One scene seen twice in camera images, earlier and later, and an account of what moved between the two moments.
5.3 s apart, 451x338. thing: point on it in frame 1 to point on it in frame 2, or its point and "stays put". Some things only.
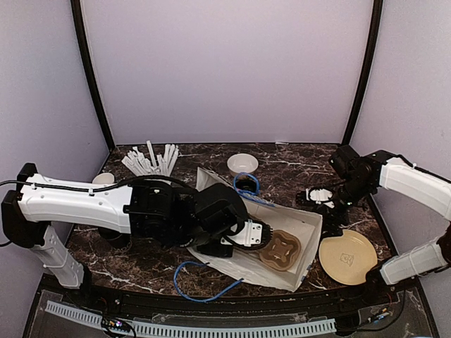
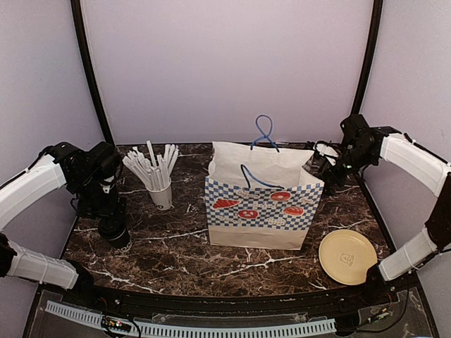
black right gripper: x=327 y=224 to x=328 y=170
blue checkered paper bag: x=246 y=263 to x=258 y=196
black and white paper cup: x=117 y=234 stays put
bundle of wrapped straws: x=141 y=166 stays put
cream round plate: x=349 y=258 stays put
